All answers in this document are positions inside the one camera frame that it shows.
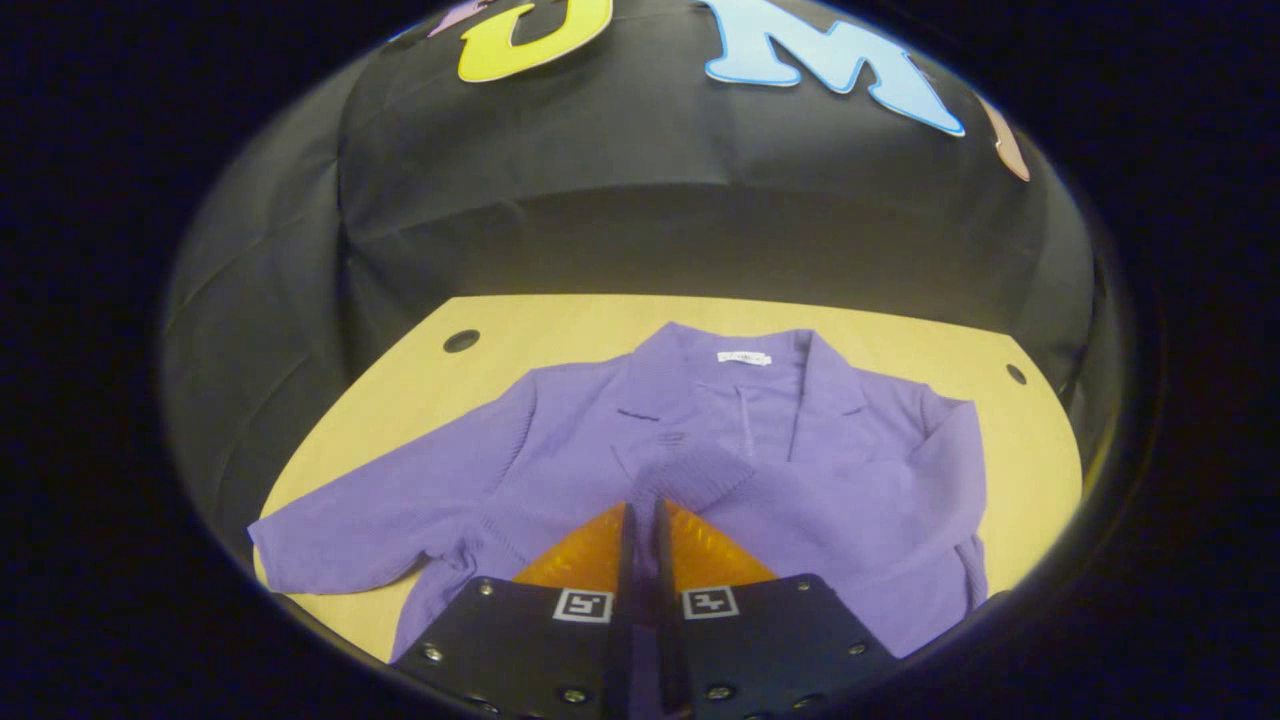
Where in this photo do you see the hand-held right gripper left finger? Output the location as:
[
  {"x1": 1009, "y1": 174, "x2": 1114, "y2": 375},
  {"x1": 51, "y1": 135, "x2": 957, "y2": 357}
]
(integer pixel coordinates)
[{"x1": 390, "y1": 500, "x2": 641, "y2": 720}]

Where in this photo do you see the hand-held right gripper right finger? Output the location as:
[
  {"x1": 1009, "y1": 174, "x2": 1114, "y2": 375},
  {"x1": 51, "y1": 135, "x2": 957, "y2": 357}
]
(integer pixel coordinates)
[{"x1": 655, "y1": 498, "x2": 898, "y2": 720}]

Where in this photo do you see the purple knit cardigan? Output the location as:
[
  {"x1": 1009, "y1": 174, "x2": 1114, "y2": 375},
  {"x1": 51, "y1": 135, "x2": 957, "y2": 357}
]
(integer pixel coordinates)
[{"x1": 247, "y1": 320, "x2": 991, "y2": 666}]

